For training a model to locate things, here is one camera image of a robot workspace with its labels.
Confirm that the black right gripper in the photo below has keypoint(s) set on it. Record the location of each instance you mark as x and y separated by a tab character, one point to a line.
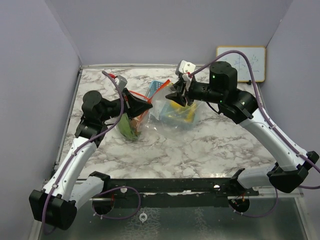
179	87

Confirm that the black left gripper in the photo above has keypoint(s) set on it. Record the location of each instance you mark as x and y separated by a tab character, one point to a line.
133	105

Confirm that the yellow banana bunch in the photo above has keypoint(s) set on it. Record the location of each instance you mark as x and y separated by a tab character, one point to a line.
180	113

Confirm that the brown kiwi fruit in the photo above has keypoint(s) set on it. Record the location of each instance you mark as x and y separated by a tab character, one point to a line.
135	123

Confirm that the clear zip bag red zipper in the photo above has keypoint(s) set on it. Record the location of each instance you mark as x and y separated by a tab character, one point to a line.
167	131

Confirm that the clear zip bag orange zipper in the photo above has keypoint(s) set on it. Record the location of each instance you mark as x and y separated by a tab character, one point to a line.
140	96

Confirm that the green leaf vegetable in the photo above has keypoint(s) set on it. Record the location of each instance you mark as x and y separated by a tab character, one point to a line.
125	129

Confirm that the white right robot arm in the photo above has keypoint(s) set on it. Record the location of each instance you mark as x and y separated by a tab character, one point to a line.
292	161

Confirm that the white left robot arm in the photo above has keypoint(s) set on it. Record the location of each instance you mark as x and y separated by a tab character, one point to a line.
59	200

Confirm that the light blue plastic basket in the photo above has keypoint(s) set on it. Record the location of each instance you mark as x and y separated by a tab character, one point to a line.
160	106

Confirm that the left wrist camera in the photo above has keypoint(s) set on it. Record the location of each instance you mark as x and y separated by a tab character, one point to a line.
121	82

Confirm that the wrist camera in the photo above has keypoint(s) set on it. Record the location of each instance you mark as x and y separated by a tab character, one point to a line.
121	82
184	68

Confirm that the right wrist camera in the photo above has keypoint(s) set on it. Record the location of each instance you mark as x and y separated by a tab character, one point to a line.
184	68

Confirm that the small whiteboard wooden frame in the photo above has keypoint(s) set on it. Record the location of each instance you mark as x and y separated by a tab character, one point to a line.
257	59

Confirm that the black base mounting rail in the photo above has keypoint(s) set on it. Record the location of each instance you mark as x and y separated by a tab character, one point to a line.
129	193

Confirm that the aluminium front frame rail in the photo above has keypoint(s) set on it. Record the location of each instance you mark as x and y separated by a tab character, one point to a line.
275	192

